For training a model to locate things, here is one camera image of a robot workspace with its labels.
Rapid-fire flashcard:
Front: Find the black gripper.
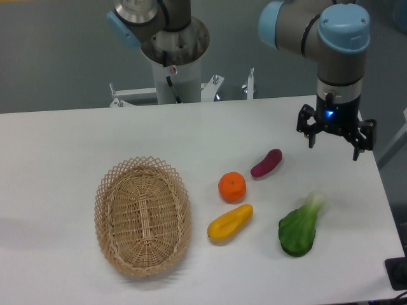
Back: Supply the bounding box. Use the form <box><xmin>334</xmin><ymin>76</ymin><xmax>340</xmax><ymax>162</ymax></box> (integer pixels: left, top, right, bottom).
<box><xmin>296</xmin><ymin>83</ymin><xmax>377</xmax><ymax>161</ymax></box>

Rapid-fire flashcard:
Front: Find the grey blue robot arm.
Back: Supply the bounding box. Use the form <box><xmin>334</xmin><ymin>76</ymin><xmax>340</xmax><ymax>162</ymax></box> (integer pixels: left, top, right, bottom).
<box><xmin>106</xmin><ymin>1</ymin><xmax>376</xmax><ymax>158</ymax></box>

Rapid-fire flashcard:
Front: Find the green bok choy vegetable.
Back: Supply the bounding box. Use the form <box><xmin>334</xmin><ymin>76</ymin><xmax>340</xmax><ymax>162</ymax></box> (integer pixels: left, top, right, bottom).
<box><xmin>278</xmin><ymin>191</ymin><xmax>326</xmax><ymax>257</ymax></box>

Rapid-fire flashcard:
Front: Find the purple eggplant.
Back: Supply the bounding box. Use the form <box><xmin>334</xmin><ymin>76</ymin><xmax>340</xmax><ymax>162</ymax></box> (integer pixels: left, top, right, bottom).
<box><xmin>251</xmin><ymin>149</ymin><xmax>283</xmax><ymax>178</ymax></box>

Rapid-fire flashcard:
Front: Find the orange tangerine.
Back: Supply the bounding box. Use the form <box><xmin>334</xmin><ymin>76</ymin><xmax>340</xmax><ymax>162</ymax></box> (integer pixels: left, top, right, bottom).
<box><xmin>218</xmin><ymin>172</ymin><xmax>246</xmax><ymax>203</ymax></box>

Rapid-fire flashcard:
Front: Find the black device at table edge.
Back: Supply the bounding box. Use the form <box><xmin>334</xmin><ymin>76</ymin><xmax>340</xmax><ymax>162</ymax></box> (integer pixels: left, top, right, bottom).
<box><xmin>384</xmin><ymin>257</ymin><xmax>406</xmax><ymax>291</ymax></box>

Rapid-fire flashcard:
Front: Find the woven wicker basket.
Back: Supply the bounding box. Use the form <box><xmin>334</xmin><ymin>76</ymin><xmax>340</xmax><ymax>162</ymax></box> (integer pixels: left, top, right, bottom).
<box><xmin>94</xmin><ymin>156</ymin><xmax>192</xmax><ymax>278</ymax></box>

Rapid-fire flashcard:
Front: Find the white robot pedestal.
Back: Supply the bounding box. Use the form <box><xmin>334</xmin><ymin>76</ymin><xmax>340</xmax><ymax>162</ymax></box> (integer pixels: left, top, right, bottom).
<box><xmin>109</xmin><ymin>59</ymin><xmax>224</xmax><ymax>108</ymax></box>

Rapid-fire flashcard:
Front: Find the black cable on pedestal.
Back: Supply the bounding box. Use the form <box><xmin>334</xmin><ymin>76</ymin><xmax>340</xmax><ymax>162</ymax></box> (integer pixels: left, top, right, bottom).
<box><xmin>162</xmin><ymin>50</ymin><xmax>183</xmax><ymax>104</ymax></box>

